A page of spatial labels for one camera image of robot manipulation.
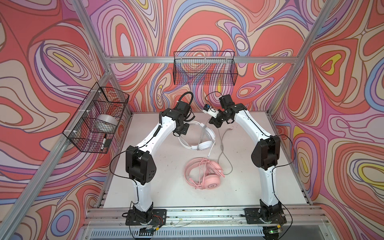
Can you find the pink cat-ear headphones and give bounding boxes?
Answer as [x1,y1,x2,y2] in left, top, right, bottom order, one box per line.
[184,158,225,190]

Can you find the white headphones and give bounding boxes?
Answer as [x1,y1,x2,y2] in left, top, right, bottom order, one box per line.
[178,121,216,158]

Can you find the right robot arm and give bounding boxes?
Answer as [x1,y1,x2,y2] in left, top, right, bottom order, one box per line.
[203,104,287,226]

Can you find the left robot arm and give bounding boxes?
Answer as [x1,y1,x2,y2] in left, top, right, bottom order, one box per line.
[109,106,191,225]

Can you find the white tape roll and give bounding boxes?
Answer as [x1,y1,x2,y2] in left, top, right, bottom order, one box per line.
[95,114,118,134]

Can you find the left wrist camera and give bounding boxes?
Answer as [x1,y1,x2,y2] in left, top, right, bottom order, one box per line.
[175,91,195,122]

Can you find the rear black wire basket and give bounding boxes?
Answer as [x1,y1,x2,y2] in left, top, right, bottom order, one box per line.
[173,50,238,86]

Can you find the black wire basket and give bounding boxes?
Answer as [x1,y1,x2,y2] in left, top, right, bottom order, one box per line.
[63,83,130,154]
[173,50,238,86]

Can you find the left black wire basket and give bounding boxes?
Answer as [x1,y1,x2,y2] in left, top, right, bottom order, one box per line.
[63,83,130,154]

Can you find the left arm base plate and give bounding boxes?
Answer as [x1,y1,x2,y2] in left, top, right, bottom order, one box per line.
[122,209,167,226]

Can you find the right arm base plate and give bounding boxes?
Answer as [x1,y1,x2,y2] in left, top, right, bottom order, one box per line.
[242,207,287,225]

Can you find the slotted grey cable duct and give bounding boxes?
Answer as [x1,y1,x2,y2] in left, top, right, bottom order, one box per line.
[84,227,265,240]

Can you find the aluminium front rail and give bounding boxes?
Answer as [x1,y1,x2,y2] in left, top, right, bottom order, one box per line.
[83,205,331,227]

